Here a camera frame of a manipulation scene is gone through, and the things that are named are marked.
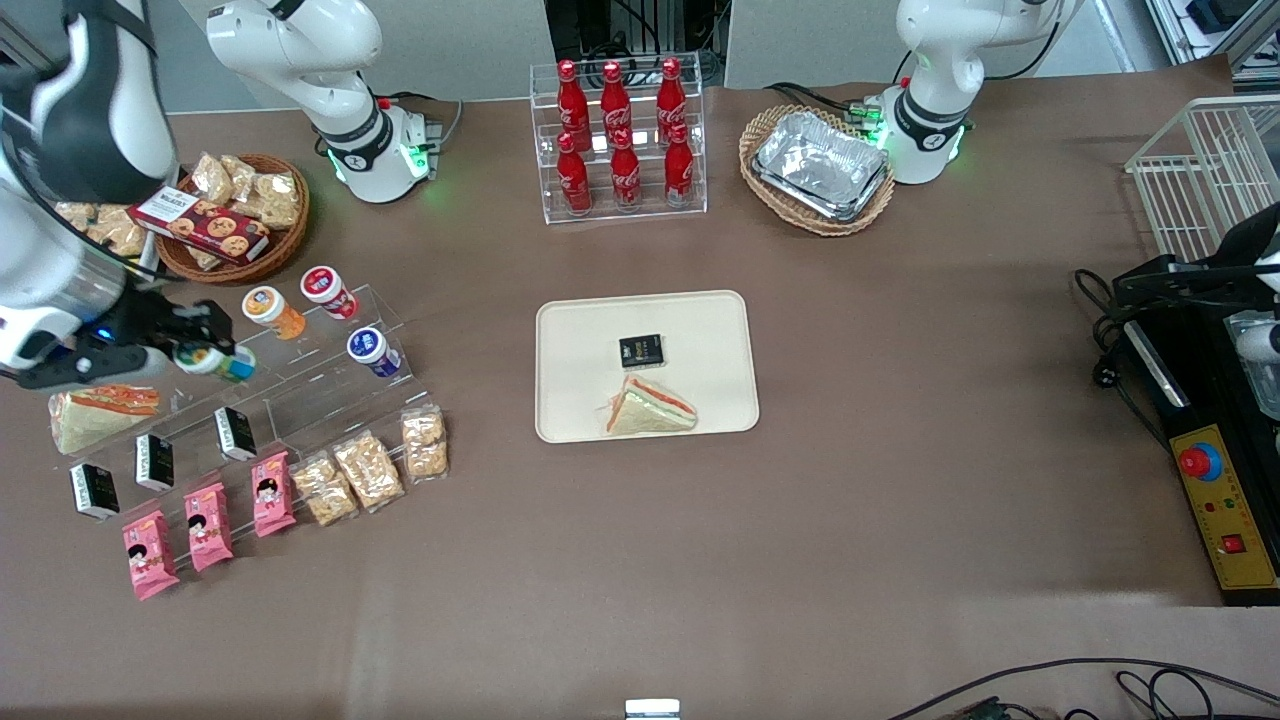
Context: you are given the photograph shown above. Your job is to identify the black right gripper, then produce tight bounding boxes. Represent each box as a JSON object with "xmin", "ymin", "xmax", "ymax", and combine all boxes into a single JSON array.
[{"xmin": 18, "ymin": 288, "xmax": 240, "ymax": 393}]

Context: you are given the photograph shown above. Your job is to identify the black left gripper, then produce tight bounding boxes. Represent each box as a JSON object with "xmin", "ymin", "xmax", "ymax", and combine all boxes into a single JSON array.
[{"xmin": 1113, "ymin": 203, "xmax": 1280, "ymax": 310}]

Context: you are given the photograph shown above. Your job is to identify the green gum bottle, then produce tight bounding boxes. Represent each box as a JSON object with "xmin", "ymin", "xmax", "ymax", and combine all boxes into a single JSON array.
[{"xmin": 175, "ymin": 343, "xmax": 257, "ymax": 384}]

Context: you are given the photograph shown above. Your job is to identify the orange gum bottle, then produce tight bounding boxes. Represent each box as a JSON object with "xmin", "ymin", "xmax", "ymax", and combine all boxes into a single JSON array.
[{"xmin": 241, "ymin": 285, "xmax": 307, "ymax": 341}]

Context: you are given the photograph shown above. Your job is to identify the red gum bottle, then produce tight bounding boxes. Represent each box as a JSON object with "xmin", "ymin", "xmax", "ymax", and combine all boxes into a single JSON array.
[{"xmin": 300, "ymin": 265, "xmax": 360, "ymax": 322}]

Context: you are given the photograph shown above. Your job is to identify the blue gum bottle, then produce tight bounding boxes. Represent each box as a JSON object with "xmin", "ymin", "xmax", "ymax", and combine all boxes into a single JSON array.
[{"xmin": 346, "ymin": 326, "xmax": 403, "ymax": 380}]

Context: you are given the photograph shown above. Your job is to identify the aluminium foil tray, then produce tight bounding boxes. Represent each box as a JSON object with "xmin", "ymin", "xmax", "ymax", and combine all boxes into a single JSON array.
[{"xmin": 752, "ymin": 110, "xmax": 891, "ymax": 223}]

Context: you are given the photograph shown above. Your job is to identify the beige serving tray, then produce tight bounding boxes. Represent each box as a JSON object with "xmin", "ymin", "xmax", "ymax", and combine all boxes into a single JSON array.
[{"xmin": 535, "ymin": 289, "xmax": 761, "ymax": 444}]

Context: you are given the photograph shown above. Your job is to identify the red cookie box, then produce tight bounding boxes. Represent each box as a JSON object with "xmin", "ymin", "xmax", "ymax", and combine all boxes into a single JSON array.
[{"xmin": 130, "ymin": 186, "xmax": 272, "ymax": 266}]

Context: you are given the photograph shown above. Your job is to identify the wrapped triangle sandwich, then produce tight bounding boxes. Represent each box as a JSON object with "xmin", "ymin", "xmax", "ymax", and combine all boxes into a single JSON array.
[
  {"xmin": 600, "ymin": 374, "xmax": 699, "ymax": 437},
  {"xmin": 48, "ymin": 384, "xmax": 161, "ymax": 456}
]

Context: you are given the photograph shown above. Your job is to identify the black control box yellow panel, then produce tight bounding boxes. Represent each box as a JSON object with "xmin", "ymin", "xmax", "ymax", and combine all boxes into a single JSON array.
[{"xmin": 1120, "ymin": 290, "xmax": 1280, "ymax": 607}]

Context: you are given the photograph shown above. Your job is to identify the brown wicker basket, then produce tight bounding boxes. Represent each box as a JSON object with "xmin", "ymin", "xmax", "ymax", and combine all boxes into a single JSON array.
[{"xmin": 155, "ymin": 153, "xmax": 311, "ymax": 286}]

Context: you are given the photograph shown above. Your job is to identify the clear plastic container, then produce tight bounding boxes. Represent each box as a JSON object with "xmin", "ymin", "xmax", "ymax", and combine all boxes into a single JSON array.
[{"xmin": 1225, "ymin": 310, "xmax": 1280, "ymax": 421}]

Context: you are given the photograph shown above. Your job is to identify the pink snack pack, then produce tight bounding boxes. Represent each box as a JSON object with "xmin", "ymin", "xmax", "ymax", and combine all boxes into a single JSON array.
[
  {"xmin": 121, "ymin": 510, "xmax": 183, "ymax": 601},
  {"xmin": 183, "ymin": 482, "xmax": 236, "ymax": 573},
  {"xmin": 250, "ymin": 451, "xmax": 298, "ymax": 539}
]

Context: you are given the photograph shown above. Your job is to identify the clear acrylic tiered stand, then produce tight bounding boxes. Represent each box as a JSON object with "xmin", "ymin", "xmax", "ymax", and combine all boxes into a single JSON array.
[{"xmin": 62, "ymin": 283, "xmax": 433, "ymax": 531}]

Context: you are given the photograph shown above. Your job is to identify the light wicker basket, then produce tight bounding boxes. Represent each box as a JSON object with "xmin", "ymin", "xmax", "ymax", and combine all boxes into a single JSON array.
[{"xmin": 738, "ymin": 104, "xmax": 897, "ymax": 238}]

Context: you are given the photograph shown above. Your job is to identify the red cola bottle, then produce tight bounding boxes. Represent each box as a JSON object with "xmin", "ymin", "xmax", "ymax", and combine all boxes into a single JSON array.
[
  {"xmin": 664, "ymin": 122, "xmax": 696, "ymax": 208},
  {"xmin": 610, "ymin": 128, "xmax": 642, "ymax": 211},
  {"xmin": 556, "ymin": 60, "xmax": 591, "ymax": 151},
  {"xmin": 656, "ymin": 57, "xmax": 689, "ymax": 141},
  {"xmin": 556, "ymin": 132, "xmax": 593, "ymax": 216},
  {"xmin": 600, "ymin": 61, "xmax": 633, "ymax": 146}
]

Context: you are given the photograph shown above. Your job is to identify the small circuit board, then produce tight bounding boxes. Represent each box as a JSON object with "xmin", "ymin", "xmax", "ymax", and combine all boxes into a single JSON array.
[{"xmin": 935, "ymin": 697, "xmax": 1061, "ymax": 720}]

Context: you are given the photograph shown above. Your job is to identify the clear acrylic bottle rack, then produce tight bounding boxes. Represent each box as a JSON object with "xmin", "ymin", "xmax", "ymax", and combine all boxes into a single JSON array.
[{"xmin": 529, "ymin": 52, "xmax": 709, "ymax": 225}]

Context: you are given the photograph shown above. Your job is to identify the black equipment rack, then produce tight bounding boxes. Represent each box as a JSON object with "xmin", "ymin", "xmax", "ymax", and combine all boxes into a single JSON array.
[{"xmin": 548, "ymin": 0, "xmax": 731, "ymax": 86}]

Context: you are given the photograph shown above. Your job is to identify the white wire basket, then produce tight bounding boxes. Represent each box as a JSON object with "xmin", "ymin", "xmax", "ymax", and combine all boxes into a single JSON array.
[{"xmin": 1124, "ymin": 95, "xmax": 1280, "ymax": 263}]

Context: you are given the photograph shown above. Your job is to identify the black power cable with plug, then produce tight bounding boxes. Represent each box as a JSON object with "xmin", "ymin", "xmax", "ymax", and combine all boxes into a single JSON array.
[{"xmin": 1075, "ymin": 268, "xmax": 1136, "ymax": 393}]

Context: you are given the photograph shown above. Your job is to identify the metal frame shelf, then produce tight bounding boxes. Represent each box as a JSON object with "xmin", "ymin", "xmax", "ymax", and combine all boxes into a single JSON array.
[{"xmin": 1145, "ymin": 0, "xmax": 1280, "ymax": 81}]

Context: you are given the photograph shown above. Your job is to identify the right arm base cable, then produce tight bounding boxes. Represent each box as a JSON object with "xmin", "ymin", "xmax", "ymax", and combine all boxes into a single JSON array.
[{"xmin": 380, "ymin": 92, "xmax": 466, "ymax": 153}]

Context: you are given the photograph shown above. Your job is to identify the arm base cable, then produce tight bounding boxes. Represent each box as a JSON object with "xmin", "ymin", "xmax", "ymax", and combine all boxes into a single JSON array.
[
  {"xmin": 765, "ymin": 82, "xmax": 891, "ymax": 126},
  {"xmin": 380, "ymin": 92, "xmax": 466, "ymax": 153}
]

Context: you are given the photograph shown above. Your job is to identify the left arm base cable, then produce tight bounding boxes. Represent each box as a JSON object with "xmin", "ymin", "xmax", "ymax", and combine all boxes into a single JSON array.
[{"xmin": 765, "ymin": 82, "xmax": 891, "ymax": 126}]

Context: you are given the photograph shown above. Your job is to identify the long black floor cable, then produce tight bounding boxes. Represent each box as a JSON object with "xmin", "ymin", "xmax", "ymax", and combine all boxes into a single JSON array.
[{"xmin": 885, "ymin": 657, "xmax": 1280, "ymax": 720}]

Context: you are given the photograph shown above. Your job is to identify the looped black floor cable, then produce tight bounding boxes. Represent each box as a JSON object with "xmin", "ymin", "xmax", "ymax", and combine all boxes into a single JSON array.
[{"xmin": 1115, "ymin": 668, "xmax": 1216, "ymax": 720}]

